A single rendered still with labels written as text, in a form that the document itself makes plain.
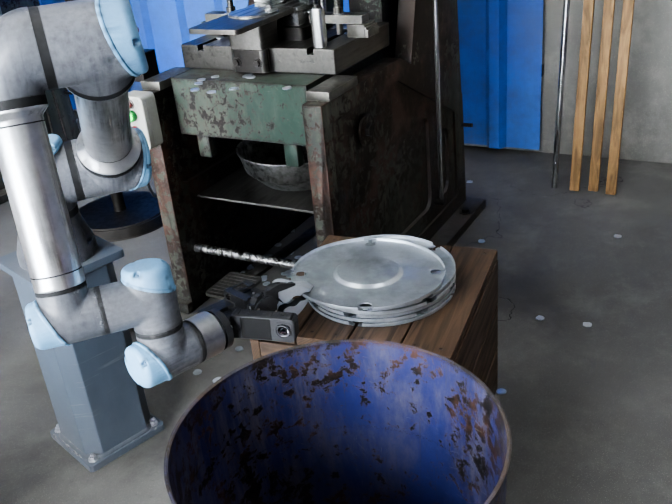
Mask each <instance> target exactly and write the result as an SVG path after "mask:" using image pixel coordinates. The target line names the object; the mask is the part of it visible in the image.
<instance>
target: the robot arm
mask: <svg viewBox="0 0 672 504"><path fill-rule="evenodd" d="M148 69H149V66H148V63H147V59H146V56H145V53H144V49H143V46H142V42H141V39H140V35H139V32H138V28H137V25H136V22H135V18H134V15H133V11H132V8H131V4H130V2H129V0H74V1H67V2H61V3H54V4H47V5H40V6H32V7H21V8H17V9H14V10H11V11H9V12H7V13H5V14H3V15H2V16H1V17H0V170H1V173H2V177H3V181H4V184H5V188H6V192H7V195H8V199H9V202H10V206H11V210H12V213H13V217H14V221H15V224H16V228H17V231H18V237H17V258H18V262H19V265H20V267H21V268H22V269H24V270H26V271H29V275H30V278H31V282H32V286H33V289H34V293H35V297H36V300H34V301H33V302H32V303H29V304H27V305H26V307H25V315H26V320H27V324H28V328H29V332H30V335H31V338H32V341H33V343H34V345H35V347H36V348H38V349H40V350H46V349H51V348H56V347H60V346H70V345H71V344H72V343H76V342H80V341H84V340H88V339H91V338H95V337H99V336H103V335H107V334H111V333H115V332H119V331H123V330H126V329H130V328H134V331H135V335H136V339H137V342H133V343H132V345H130V346H128V347H127V348H126V350H125V358H124V359H125V364H126V367H127V369H128V372H129V373H130V375H131V377H132V378H133V380H134V381H135V382H136V383H137V384H138V385H141V386H142V387H144V388H151V387H153V386H156V385H158V384H160V383H162V382H164V381H169V380H171V379H172V378H173V377H175V376H177V375H179V374H181V373H183V372H185V371H186V370H188V369H190V368H192V367H194V366H196V365H198V364H200V363H202V362H204V361H206V360H208V359H210V358H212V357H214V356H216V355H218V354H219V353H221V352H223V351H224V350H225V349H227V348H229V347H231V346H232V345H233V342H234V338H242V339H254V340H267V341H280V342H294V341H295V340H296V338H297V336H298V334H299V324H298V314H299V313H300V312H301V311H302V310H303V309H304V307H305V306H306V304H307V303H308V301H309V300H308V299H306V298H305V297H303V296H302V294H303V293H306V292H310V291H311V290H312V288H313V286H314V285H313V284H310V283H308V282H305V281H290V280H286V279H275V280H274V281H273V282H272V283H271V284H269V285H267V286H266V288H265V289H264V290H260V289H258V288H256V287H255V288H254V287H253V288H250V289H247V288H249V287H251V286H253V285H255V283H253V282H250V281H248V280H245V281H243V282H240V283H238V284H236V285H234V286H231V287H229V288H227V289H225V290H224V299H223V300H221V301H218V302H216V303H214V304H212V305H210V306H208V307H205V308H203V309H201V310H199V311H197V314H196V315H194V316H192V317H190V318H188V319H185V320H183V321H182V317H181V312H180V308H179V303H178V298H177V294H176V285H175V284H174V280H173V277H172V273H171V269H170V266H169V264H168V263H167V262H166V261H164V260H162V259H158V258H147V259H141V260H137V261H135V262H134V263H129V264H127V265H126V266H125V267H123V269H122V270H121V281H117V282H113V283H109V284H105V285H101V286H96V287H92V288H88V287H87V283H86V280H85V275H84V271H83V267H82V262H84V261H86V260H87V259H89V258H90V257H91V256H93V255H94V254H95V252H96V251H97V248H98V245H97V241H96V238H95V235H94V233H93V232H92V230H91V229H90V227H89V226H88V224H87V223H86V221H85V220H84V218H83V217H82V215H81V214H80V212H79V208H78V204H77V201H81V200H85V199H90V198H94V197H99V196H104V195H108V194H113V193H118V192H122V191H127V190H129V191H132V190H135V189H137V188H140V187H143V186H146V185H147V184H148V183H149V182H150V180H151V175H152V167H151V156H150V151H149V146H148V143H147V139H146V137H145V135H144V133H143V131H142V130H141V129H139V128H133V127H132V126H131V118H130V106H129V93H128V90H129V89H130V87H131V86H132V85H133V83H134V81H135V77H137V76H140V75H141V74H144V73H146V72H147V71H148ZM60 88H67V89H68V90H69V91H70V92H71V93H72V94H74V98H75V102H76V107H77V112H78V117H79V122H80V127H81V132H80V134H79V136H78V138H77V139H73V140H68V141H62V139H61V138H60V136H58V135H56V134H48V132H47V128H46V124H45V120H44V116H43V115H44V112H45V111H46V109H47V107H48V102H47V98H46V94H45V91H46V90H54V89H60ZM242 284H244V285H246V287H243V288H241V289H239V290H235V289H233V288H235V287H237V286H240V285H242ZM227 294H229V295H231V297H230V298H229V297H228V295H227ZM295 296H300V297H299V298H295V299H292V298H293V297H295Z"/></svg>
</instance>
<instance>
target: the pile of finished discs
mask: <svg viewBox="0 0 672 504"><path fill-rule="evenodd" d="M359 238H364V240H368V243H366V244H365V245H366V246H374V245H375V243H372V240H377V238H391V239H399V240H404V241H408V242H412V243H416V244H418V245H421V246H424V247H426V248H428V249H430V250H431V251H433V252H434V253H436V254H437V255H438V256H439V257H440V258H441V259H442V261H443V262H444V264H445V271H440V270H431V271H430V273H432V274H440V273H441V272H446V276H445V279H444V281H443V283H442V285H441V286H440V287H439V288H438V289H437V290H436V291H435V292H434V293H433V294H431V295H430V296H428V297H426V298H424V299H422V300H420V301H418V302H415V303H413V304H410V305H406V306H403V307H399V308H394V309H388V310H380V311H368V308H371V307H372V305H371V304H361V305H360V306H359V307H360V308H363V311H348V310H340V309H334V308H330V307H326V306H322V305H319V304H317V303H314V302H312V301H310V300H309V301H308V302H309V304H310V305H311V307H312V308H313V309H314V310H315V311H316V312H318V313H319V314H321V315H322V316H324V317H326V318H328V319H330V320H333V321H335V322H339V323H342V324H347V325H352V326H354V325H355V323H353V321H355V322H363V323H361V324H360V323H359V324H358V326H360V327H386V326H395V325H401V324H406V323H410V322H413V321H417V320H420V319H422V318H425V317H427V316H429V315H431V314H433V313H435V312H437V311H438V310H440V309H441V308H443V307H444V306H445V305H446V304H447V303H448V302H449V301H450V300H451V298H452V297H453V295H451V294H454V292H455V289H456V265H455V261H454V258H453V257H452V255H451V254H450V253H449V252H448V251H447V250H446V249H444V248H443V247H441V248H439V247H438V248H436V249H435V251H434V250H433V248H434V247H436V246H435V245H433V242H431V241H428V240H425V239H422V238H417V237H412V236H405V235H372V236H365V237H359Z"/></svg>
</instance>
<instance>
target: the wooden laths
mask: <svg viewBox="0 0 672 504"><path fill-rule="evenodd" d="M634 5H635V0H623V9H622V20H621V30H620V41H619V52H618V63H617V74H616V85H615V95H614V106H613V117H612V128H611V139H610V150H609V160H608V171H607V182H606V193H605V194H609V195H615V194H616V190H617V180H618V169H619V159H620V149H621V138H622V128H623V118H624V108H625V97H626V87H627V77H628V66H629V56H630V46H631V36H632V25H633V15H634ZM594 6H595V0H584V2H583V15H582V28H581V41H580V55H579V68H578V81H577V94H576V108H575V121H574V134H573V147H572V161H571V174H570V187H569V190H573V191H579V190H580V180H581V168H582V155H583V143H584V131H585V118H586V106H587V93H588V81H589V68H590V56H591V43H592V31H593V18H594ZM569 10H570V0H564V4H563V19H562V34H561V49H560V64H559V79H558V94H557V109H556V124H555V139H554V154H553V168H552V183H551V188H557V182H558V168H559V154H560V139H561V125H562V111H563V96H564V82H565V68H566V53H567V39H568V25H569ZM614 12H615V0H604V7H603V19H602V31H601V43H600V54H599V66H598V78H597V90H596V102H595V114H594V126H593V138H592V150H591V161H590V173H589V185H588V191H596V192H597V191H598V190H599V180H600V169H601V158H602V146H603V135H604V124H605V113H606V102H607V90H608V79H609V68H610V57H611V45H612V34H613V23H614Z"/></svg>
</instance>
